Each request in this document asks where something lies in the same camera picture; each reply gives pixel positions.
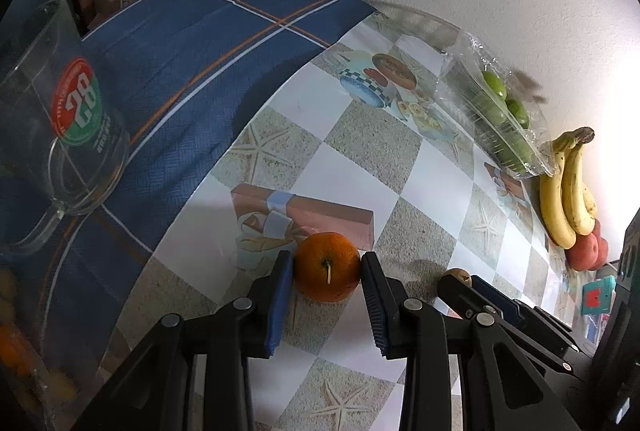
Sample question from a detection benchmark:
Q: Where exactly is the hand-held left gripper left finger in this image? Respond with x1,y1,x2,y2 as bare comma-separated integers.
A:
70,250,296,431

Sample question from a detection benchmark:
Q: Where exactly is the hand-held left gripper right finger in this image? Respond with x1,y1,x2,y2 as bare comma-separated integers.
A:
360,251,583,431

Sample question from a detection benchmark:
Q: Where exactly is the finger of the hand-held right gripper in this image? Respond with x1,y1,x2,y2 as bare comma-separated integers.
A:
471,276,581,352
439,273,574,375

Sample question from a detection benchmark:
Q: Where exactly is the small brown pear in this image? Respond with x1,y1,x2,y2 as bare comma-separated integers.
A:
445,267,473,289

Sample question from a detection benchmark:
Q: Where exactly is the orange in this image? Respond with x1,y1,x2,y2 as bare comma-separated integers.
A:
292,231,362,303

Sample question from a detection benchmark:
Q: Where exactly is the teal box with red label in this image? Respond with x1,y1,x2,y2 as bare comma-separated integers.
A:
581,275,617,316

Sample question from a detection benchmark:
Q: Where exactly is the red apple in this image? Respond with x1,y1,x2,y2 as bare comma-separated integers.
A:
595,218,611,268
565,231,600,272

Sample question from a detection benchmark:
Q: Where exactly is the yellow banana bunch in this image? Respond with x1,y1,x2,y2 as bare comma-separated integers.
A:
539,126,600,249

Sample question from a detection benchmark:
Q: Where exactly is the clear plastic fruit container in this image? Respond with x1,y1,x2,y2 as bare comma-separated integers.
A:
435,31,558,179

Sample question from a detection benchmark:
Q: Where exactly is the clear plastic tub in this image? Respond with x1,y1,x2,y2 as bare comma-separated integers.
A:
0,251,86,431

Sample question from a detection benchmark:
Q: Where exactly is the blue plaid cloth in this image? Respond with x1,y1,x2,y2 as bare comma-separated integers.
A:
0,0,377,392

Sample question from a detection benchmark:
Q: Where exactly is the glass mug with round label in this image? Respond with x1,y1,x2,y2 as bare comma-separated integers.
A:
0,0,132,257

